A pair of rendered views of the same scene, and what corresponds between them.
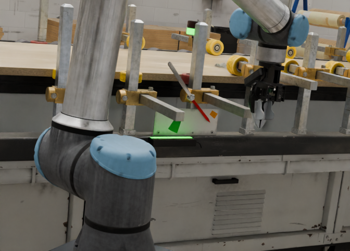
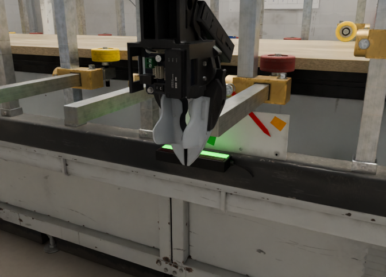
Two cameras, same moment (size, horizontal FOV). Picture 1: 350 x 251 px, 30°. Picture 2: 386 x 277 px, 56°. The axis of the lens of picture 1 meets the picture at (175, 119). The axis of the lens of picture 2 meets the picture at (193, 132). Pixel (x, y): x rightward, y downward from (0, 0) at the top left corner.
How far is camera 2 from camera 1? 1.91 m
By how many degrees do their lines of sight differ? 51
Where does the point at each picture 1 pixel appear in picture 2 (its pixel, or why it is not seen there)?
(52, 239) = (149, 234)
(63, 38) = (56, 4)
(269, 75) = (150, 16)
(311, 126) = not seen: outside the picture
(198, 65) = (244, 34)
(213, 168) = (296, 215)
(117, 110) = not seen: hidden behind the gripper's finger
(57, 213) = (150, 209)
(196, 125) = (245, 137)
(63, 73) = (62, 49)
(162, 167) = (207, 192)
